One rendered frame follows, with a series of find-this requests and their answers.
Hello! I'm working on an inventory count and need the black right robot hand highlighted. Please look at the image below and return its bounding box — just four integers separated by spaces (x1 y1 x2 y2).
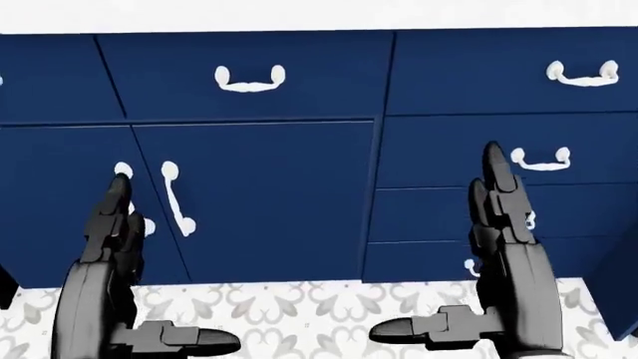
368 141 567 359

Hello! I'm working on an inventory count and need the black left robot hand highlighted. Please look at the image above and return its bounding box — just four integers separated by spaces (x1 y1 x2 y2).
52 174 243 359

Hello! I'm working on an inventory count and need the blue cabinet door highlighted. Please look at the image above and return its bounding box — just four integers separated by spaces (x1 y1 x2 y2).
0 125 193 290
131 119 376 284

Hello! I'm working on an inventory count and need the wide blue drawer front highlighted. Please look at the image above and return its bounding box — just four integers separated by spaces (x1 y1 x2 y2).
384 24 638 117
95 30 396 122

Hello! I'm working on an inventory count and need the white curved door handle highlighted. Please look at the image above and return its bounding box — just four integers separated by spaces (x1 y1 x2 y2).
159 160 197 238
113 161 157 237

